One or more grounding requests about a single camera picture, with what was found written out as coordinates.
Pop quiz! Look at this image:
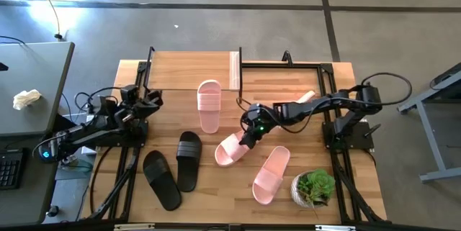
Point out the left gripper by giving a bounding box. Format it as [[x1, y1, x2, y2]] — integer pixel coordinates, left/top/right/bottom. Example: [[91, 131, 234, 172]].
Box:
[[118, 89, 164, 122]]

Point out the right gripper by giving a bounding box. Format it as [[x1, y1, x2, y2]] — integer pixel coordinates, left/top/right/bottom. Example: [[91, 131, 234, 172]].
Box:
[[238, 102, 277, 150]]

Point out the black rubber slide sandal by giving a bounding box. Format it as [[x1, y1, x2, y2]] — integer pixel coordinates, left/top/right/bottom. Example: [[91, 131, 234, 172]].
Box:
[[175, 130, 203, 193], [142, 149, 183, 212]]

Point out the succulent in white woven pot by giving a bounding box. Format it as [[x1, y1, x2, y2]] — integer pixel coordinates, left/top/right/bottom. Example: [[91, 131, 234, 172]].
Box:
[[290, 168, 336, 209]]

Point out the teal bottle with silver cap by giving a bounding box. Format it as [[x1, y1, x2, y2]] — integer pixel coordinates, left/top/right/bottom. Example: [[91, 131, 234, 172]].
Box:
[[61, 155, 94, 173]]

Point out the light grey desk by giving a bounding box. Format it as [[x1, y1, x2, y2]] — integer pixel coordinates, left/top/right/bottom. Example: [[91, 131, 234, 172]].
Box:
[[0, 41, 76, 137]]

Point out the crumpled white tissue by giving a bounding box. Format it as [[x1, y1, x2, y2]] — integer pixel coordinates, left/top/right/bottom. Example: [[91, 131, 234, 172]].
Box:
[[12, 89, 42, 111]]

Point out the dark grey desk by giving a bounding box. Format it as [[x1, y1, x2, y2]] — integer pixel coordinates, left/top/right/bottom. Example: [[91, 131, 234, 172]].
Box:
[[0, 135, 62, 227]]

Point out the black keyboard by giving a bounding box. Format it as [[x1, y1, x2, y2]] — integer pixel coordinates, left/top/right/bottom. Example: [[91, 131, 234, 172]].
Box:
[[0, 148, 25, 191]]

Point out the grey metal table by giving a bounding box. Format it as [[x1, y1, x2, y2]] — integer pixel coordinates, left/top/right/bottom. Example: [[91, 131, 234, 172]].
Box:
[[397, 61, 461, 184]]

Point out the wooden shelf with black frame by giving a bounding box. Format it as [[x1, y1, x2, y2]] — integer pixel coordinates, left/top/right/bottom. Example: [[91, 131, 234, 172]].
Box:
[[142, 45, 244, 104]]

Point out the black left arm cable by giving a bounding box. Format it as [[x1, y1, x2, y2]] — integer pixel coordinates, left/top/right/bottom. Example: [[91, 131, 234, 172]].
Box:
[[73, 86, 123, 115]]

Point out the black aluminium rig frame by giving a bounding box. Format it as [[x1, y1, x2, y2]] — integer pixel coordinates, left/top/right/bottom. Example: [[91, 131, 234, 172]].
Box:
[[86, 49, 389, 225]]

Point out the thick black hanging cable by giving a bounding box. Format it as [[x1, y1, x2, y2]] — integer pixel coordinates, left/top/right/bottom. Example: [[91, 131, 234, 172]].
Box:
[[89, 146, 113, 214]]

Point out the thin floor cable with plug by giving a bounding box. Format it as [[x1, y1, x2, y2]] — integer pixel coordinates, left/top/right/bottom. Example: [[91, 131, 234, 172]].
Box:
[[27, 0, 64, 42]]

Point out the silver metal bracket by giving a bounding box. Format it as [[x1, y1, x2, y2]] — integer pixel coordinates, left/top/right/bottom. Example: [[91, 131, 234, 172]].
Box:
[[315, 224, 357, 231], [113, 222, 156, 231]]

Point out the black desk cable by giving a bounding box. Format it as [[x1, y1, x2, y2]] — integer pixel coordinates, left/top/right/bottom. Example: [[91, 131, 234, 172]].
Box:
[[0, 35, 27, 47]]

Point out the black device with cable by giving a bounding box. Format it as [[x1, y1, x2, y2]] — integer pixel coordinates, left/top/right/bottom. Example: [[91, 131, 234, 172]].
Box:
[[429, 63, 461, 91]]

